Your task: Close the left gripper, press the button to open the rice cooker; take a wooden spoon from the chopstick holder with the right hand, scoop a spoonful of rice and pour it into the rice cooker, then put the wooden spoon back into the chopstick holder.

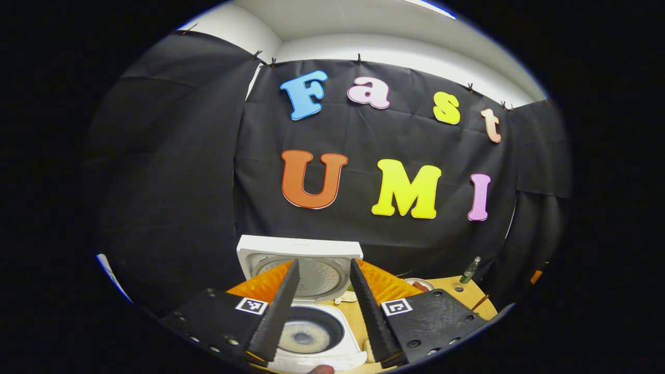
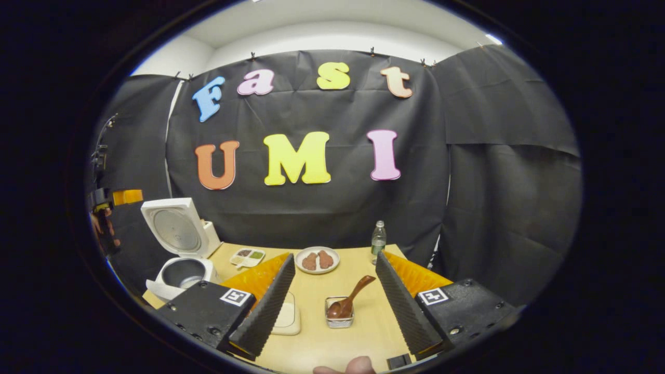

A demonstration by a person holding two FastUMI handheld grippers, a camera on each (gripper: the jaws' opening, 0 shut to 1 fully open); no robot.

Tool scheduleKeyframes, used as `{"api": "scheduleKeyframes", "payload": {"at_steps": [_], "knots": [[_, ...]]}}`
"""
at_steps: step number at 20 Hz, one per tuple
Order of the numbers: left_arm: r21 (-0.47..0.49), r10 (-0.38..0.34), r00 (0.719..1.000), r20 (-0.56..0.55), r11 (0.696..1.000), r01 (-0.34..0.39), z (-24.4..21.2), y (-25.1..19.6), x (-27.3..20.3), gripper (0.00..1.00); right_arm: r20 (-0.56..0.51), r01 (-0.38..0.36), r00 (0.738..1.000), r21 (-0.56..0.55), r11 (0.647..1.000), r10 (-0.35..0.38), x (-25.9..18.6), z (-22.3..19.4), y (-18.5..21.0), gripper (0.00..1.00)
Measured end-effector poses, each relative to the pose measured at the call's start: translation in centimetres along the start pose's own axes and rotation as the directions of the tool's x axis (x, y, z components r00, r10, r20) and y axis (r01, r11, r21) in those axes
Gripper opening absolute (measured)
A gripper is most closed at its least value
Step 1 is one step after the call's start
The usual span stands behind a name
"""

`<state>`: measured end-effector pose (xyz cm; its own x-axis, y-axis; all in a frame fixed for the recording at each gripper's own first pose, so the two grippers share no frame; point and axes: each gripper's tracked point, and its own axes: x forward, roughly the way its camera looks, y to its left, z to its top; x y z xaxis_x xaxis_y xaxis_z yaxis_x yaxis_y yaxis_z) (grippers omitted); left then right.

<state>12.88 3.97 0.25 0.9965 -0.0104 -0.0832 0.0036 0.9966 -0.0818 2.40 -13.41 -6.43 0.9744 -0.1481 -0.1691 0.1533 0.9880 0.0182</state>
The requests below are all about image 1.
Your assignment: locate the green glass bottle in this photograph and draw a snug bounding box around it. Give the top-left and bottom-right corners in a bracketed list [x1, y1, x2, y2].
[460, 256, 482, 284]

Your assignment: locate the white rice cooker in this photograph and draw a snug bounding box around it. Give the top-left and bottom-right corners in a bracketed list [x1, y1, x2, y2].
[236, 235, 368, 372]

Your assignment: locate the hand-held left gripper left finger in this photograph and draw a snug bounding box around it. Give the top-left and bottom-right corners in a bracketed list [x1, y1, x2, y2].
[161, 259, 301, 367]

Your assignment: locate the white rice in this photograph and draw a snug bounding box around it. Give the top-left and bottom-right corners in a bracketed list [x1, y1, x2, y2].
[281, 321, 331, 354]

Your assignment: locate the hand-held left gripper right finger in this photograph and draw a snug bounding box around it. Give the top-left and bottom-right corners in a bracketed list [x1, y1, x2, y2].
[350, 258, 489, 368]

